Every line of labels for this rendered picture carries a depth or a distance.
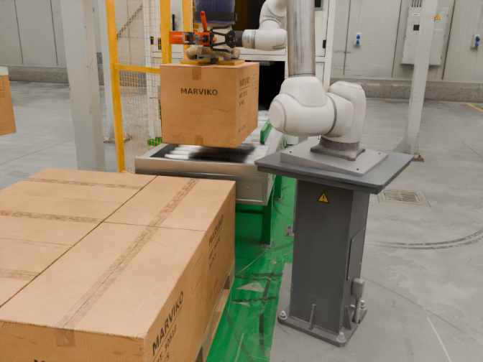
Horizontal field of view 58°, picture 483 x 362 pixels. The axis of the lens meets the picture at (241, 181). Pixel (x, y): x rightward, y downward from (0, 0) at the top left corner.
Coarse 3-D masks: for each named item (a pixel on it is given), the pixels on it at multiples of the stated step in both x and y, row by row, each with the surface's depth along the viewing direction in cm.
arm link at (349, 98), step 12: (336, 84) 162; (348, 84) 160; (336, 96) 159; (348, 96) 158; (360, 96) 160; (336, 108) 157; (348, 108) 159; (360, 108) 161; (336, 120) 158; (348, 120) 160; (360, 120) 163; (336, 132) 162; (348, 132) 163; (360, 132) 166
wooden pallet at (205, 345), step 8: (232, 264) 218; (232, 272) 219; (224, 280) 199; (232, 280) 221; (224, 288) 213; (224, 296) 208; (216, 304) 183; (224, 304) 202; (216, 312) 195; (208, 320) 170; (216, 320) 190; (208, 328) 170; (216, 328) 187; (208, 336) 171; (200, 344) 157; (208, 344) 172; (200, 352) 162; (208, 352) 173; (200, 360) 163
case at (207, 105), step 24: (168, 72) 215; (192, 72) 212; (216, 72) 209; (240, 72) 213; (168, 96) 218; (192, 96) 216; (216, 96) 213; (240, 96) 218; (168, 120) 222; (192, 120) 219; (216, 120) 217; (240, 120) 223; (192, 144) 223; (216, 144) 220
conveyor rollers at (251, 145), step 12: (264, 120) 374; (252, 132) 324; (180, 144) 280; (240, 144) 283; (252, 144) 289; (264, 144) 288; (168, 156) 253; (180, 156) 253; (192, 156) 252; (204, 156) 259; (216, 156) 258; (228, 156) 257; (240, 156) 256; (252, 156) 255
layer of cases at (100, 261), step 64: (0, 192) 188; (64, 192) 190; (128, 192) 191; (192, 192) 193; (0, 256) 133; (64, 256) 134; (128, 256) 135; (192, 256) 137; (0, 320) 104; (64, 320) 104; (128, 320) 104; (192, 320) 143
